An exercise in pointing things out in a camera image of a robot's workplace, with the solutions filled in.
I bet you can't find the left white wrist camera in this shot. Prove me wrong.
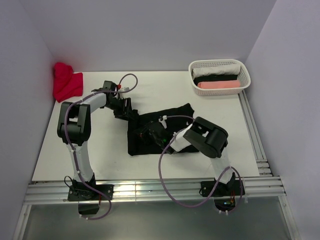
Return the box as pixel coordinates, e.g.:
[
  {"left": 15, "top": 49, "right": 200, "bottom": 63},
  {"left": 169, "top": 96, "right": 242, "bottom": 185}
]
[{"left": 117, "top": 84, "right": 131, "bottom": 94}]

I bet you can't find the rolled pink t-shirt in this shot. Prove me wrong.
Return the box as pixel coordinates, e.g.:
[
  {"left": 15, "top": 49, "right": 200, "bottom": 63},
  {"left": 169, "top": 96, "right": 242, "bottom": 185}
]
[{"left": 197, "top": 80, "right": 242, "bottom": 90}]

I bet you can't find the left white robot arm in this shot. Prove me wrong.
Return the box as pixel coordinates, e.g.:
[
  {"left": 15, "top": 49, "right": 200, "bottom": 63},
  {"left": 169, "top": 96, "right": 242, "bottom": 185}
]
[{"left": 57, "top": 81, "right": 138, "bottom": 200}]

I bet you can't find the red t-shirt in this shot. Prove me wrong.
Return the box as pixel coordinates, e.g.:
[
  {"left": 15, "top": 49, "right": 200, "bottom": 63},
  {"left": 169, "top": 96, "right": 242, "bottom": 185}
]
[{"left": 53, "top": 62, "right": 84, "bottom": 103}]

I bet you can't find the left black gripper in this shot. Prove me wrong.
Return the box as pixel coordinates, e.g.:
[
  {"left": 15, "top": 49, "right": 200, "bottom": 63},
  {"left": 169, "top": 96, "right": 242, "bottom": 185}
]
[{"left": 106, "top": 97, "right": 135, "bottom": 121}]

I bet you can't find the rolled white t-shirt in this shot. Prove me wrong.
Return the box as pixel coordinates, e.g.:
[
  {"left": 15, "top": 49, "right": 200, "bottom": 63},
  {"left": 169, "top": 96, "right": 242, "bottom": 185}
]
[{"left": 192, "top": 64, "right": 241, "bottom": 78}]

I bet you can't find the white plastic basket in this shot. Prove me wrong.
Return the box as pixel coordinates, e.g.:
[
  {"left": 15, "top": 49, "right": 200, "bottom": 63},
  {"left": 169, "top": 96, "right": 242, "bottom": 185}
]
[{"left": 188, "top": 59, "right": 251, "bottom": 96}]

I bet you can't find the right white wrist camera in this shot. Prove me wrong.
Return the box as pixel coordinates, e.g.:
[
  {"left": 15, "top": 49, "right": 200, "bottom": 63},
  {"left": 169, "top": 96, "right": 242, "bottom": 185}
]
[{"left": 158, "top": 115, "right": 168, "bottom": 129}]

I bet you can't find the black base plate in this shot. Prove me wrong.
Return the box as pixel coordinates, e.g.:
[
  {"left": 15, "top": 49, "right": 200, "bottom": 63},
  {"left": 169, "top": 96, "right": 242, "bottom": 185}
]
[
  {"left": 67, "top": 184, "right": 114, "bottom": 216},
  {"left": 199, "top": 180, "right": 245, "bottom": 211}
]

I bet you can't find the aluminium mounting rail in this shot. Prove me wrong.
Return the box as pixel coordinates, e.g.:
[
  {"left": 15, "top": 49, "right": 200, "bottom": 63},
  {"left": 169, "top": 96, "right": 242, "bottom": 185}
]
[{"left": 23, "top": 176, "right": 286, "bottom": 205}]

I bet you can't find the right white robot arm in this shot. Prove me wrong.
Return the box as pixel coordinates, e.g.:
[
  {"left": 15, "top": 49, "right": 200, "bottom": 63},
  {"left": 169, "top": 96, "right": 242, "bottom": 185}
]
[{"left": 131, "top": 115, "right": 229, "bottom": 179}]

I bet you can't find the rolled black t-shirt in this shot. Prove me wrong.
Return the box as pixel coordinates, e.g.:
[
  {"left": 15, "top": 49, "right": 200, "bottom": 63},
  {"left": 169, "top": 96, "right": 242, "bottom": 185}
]
[{"left": 193, "top": 74, "right": 238, "bottom": 85}]

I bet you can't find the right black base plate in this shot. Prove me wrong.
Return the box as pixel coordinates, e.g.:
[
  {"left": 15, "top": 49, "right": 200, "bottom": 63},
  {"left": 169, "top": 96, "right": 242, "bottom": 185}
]
[{"left": 199, "top": 180, "right": 245, "bottom": 211}]

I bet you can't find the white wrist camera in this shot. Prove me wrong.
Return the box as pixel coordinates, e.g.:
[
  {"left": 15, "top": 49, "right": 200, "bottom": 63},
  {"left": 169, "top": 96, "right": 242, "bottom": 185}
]
[
  {"left": 158, "top": 115, "right": 168, "bottom": 129},
  {"left": 117, "top": 84, "right": 131, "bottom": 94}
]

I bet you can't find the black t-shirt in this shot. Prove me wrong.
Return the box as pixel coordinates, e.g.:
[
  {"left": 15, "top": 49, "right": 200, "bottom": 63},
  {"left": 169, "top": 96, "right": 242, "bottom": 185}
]
[
  {"left": 193, "top": 74, "right": 238, "bottom": 85},
  {"left": 127, "top": 103, "right": 195, "bottom": 156}
]

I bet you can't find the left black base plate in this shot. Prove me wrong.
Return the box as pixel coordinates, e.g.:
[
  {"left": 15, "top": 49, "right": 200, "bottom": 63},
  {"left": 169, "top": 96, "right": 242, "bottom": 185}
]
[{"left": 67, "top": 184, "right": 114, "bottom": 216}]

